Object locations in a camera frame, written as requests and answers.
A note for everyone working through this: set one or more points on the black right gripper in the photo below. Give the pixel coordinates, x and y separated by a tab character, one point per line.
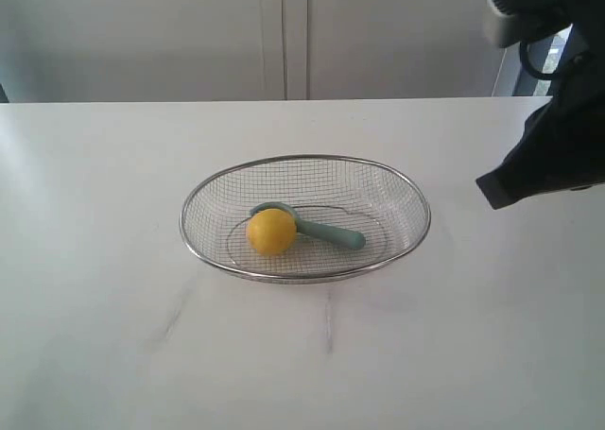
562	147

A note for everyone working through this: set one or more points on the teal handled peeler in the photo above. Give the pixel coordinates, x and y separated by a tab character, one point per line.
334	235

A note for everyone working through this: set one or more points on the yellow lemon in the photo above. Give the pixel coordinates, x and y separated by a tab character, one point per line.
271	231

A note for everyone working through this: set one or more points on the white cabinet doors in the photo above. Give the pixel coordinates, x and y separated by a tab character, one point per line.
210	50

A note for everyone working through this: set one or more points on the steel wire mesh basket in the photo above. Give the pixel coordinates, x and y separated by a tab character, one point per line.
351	216

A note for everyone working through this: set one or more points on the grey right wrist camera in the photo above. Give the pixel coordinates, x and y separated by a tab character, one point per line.
508	22

